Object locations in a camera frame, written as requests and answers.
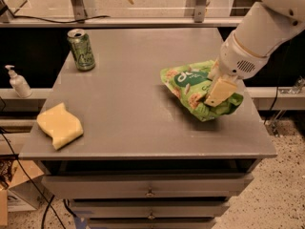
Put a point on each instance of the cardboard box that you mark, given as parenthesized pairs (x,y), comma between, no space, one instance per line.
(23,192)

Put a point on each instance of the green rice chip bag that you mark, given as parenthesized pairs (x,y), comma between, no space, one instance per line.
(190,84)

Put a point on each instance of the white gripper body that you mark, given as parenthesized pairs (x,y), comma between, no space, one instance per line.
(237,58)

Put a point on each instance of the green soda can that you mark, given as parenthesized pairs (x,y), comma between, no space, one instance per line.
(81,49)

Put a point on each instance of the yellow sponge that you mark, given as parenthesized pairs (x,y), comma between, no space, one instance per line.
(62,126)

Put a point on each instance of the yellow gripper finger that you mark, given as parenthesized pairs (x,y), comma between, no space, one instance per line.
(214,72)
(220,91)

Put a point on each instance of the middle grey drawer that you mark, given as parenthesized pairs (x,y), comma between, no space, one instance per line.
(149,209)

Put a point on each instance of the top grey drawer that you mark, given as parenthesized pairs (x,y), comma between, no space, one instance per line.
(147,186)

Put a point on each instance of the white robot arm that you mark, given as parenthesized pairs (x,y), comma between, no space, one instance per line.
(267,25)

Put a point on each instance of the left metal bracket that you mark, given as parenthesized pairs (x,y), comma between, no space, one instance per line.
(78,9)

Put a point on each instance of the right metal bracket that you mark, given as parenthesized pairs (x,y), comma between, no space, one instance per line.
(199,10)

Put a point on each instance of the metal bracket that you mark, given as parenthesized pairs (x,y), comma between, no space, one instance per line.
(199,10)
(78,9)

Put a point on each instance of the grey drawer cabinet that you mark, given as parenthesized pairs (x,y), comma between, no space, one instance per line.
(133,125)

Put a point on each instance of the grey drawer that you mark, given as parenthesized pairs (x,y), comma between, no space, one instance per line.
(151,223)
(149,209)
(147,186)

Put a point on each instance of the white pump bottle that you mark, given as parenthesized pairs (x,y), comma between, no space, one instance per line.
(18,82)

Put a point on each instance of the bottom grey drawer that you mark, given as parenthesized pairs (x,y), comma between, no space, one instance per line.
(151,223)

